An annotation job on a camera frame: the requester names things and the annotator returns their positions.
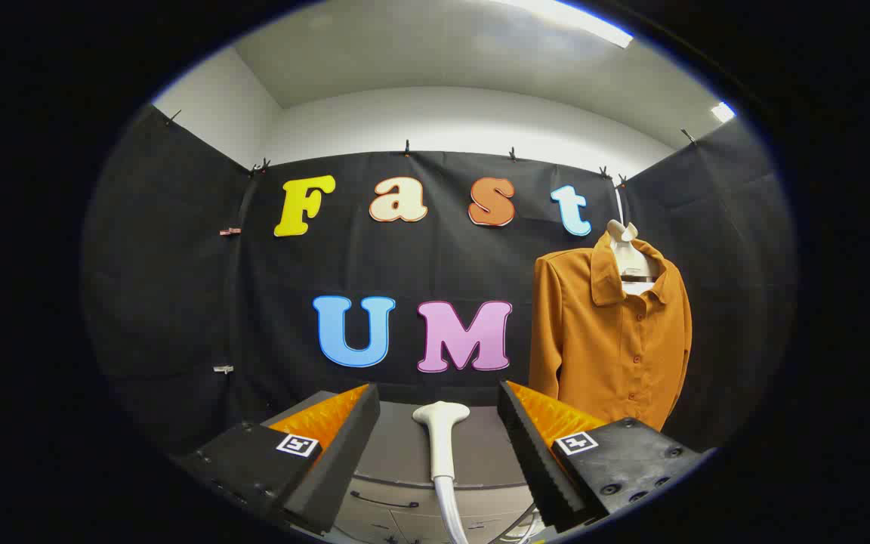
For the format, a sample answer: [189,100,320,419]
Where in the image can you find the orange button-up shirt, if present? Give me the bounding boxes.
[529,230,693,431]

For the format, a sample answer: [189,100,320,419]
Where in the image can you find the black drawer handle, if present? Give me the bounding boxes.
[350,490,420,509]

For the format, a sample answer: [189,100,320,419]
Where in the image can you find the white garment steamer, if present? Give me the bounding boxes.
[412,401,472,544]

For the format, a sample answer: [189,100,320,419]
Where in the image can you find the long ceiling light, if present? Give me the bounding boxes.
[495,0,634,49]

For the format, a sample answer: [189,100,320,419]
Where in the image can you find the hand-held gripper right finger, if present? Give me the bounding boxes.
[497,380,715,533]

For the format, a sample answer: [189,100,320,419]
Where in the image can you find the white clothes hanger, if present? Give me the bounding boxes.
[606,187,662,296]

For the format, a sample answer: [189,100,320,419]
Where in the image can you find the row of black clips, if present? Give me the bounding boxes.
[165,110,699,190]

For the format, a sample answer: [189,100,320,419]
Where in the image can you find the grey cabinet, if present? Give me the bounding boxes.
[261,389,557,544]

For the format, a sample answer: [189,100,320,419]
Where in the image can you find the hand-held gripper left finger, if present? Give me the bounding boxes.
[174,383,381,539]

